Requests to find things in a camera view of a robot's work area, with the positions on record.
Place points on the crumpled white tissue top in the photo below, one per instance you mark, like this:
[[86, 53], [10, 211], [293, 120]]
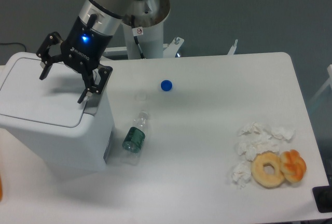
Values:
[[281, 132]]

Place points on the orange glazed twisted bread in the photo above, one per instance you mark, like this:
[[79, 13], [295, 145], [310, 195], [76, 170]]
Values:
[[292, 166]]

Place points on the white frame at right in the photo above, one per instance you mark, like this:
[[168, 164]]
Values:
[[317, 98]]

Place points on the clear green label bottle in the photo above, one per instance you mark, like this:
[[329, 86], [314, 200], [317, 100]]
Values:
[[134, 140]]

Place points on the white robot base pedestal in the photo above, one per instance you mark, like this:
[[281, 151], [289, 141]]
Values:
[[143, 29]]

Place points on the plain ring doughnut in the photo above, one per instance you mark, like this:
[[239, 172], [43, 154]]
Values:
[[266, 170]]

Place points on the blue bottle cap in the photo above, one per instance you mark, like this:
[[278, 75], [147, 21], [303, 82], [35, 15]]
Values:
[[166, 85]]

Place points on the crumpled white tissue bottom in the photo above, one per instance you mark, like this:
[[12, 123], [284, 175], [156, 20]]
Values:
[[241, 174]]

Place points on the crumpled white tissue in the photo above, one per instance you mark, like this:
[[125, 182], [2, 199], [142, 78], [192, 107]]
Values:
[[281, 132], [241, 174], [252, 145]]

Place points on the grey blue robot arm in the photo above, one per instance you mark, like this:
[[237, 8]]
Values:
[[110, 14]]

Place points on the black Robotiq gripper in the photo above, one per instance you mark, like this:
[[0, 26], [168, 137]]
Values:
[[81, 51]]

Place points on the white trash can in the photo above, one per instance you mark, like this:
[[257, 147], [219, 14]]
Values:
[[46, 117]]

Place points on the black device at edge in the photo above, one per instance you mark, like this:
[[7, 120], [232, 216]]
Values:
[[322, 196]]

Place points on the crumpled white tissue middle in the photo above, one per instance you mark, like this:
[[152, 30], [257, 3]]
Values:
[[252, 145]]

